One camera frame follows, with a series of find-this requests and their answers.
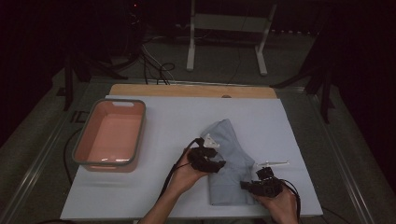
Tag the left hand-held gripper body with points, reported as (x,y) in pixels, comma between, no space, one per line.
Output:
(200,157)

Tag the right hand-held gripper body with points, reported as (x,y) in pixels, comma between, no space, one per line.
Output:
(269,186)

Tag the light blue garment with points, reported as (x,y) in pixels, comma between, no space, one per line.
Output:
(227,189)

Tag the pink plastic basin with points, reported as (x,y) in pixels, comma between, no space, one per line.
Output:
(112,137)

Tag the person's right hand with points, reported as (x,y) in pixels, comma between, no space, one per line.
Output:
(283,208)

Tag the person's left hand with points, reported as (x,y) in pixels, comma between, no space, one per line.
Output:
(185,179)

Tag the white table board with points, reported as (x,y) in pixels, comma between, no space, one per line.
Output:
(174,124)

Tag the black tripod stand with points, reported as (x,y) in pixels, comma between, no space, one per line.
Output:
(68,87)
(325,102)

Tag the white metal stand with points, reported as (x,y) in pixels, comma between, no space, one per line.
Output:
(230,23)

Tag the black floor outlet frame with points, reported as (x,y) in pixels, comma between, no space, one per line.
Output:
(74,116)

